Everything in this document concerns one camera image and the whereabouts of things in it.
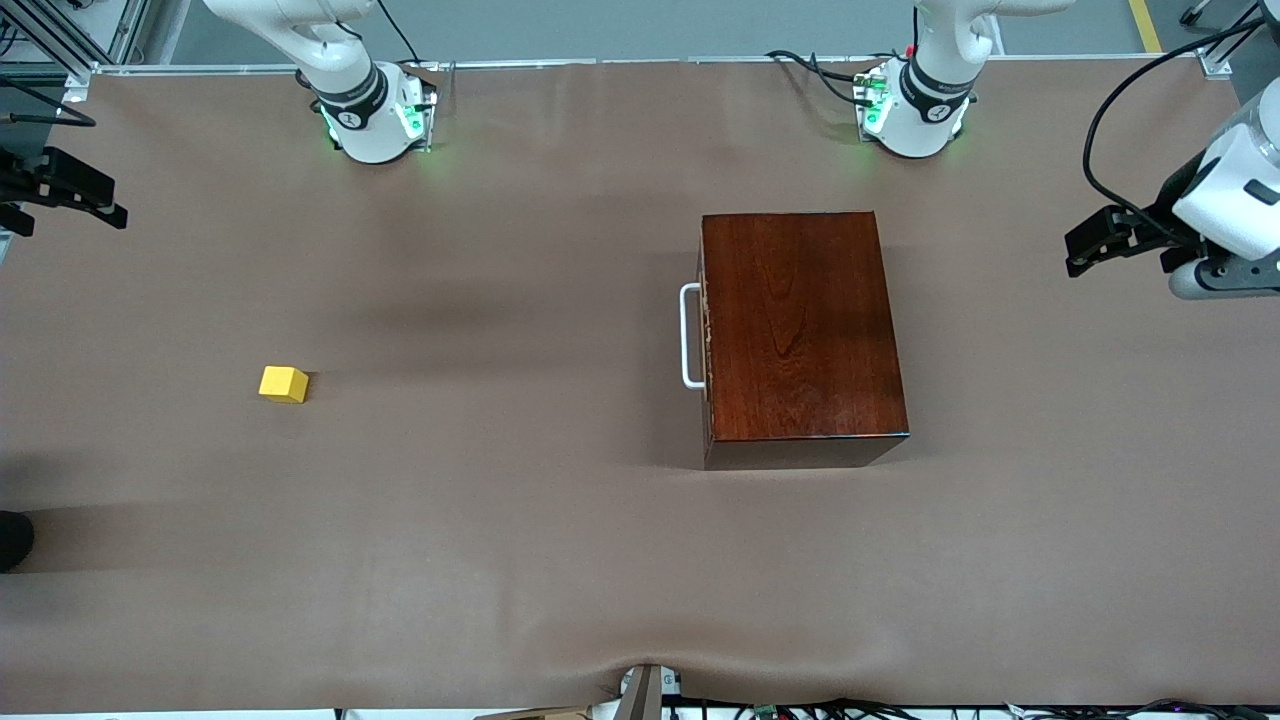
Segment metal mount bracket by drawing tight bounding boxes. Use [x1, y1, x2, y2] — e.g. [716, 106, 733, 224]
[615, 663, 686, 720]

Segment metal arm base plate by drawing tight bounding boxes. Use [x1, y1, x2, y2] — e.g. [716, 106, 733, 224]
[400, 60, 458, 154]

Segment aluminium frame post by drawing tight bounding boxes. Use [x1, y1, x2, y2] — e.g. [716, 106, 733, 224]
[1180, 0, 1280, 79]
[0, 0, 151, 106]

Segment black base cables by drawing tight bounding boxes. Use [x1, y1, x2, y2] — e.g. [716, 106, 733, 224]
[765, 48, 906, 106]

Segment black round object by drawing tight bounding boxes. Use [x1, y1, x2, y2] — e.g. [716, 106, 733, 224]
[0, 510, 36, 573]

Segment black base cable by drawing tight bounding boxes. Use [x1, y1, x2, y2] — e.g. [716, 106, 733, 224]
[375, 0, 421, 66]

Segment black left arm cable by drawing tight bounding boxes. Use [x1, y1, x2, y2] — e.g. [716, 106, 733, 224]
[1082, 18, 1269, 229]

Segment brown table cloth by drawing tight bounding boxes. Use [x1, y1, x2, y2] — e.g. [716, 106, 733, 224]
[0, 55, 1280, 716]

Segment yellow block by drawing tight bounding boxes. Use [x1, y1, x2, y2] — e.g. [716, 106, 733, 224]
[259, 366, 310, 405]

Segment dark wooden cabinet box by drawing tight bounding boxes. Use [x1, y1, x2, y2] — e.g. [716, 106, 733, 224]
[697, 210, 912, 471]

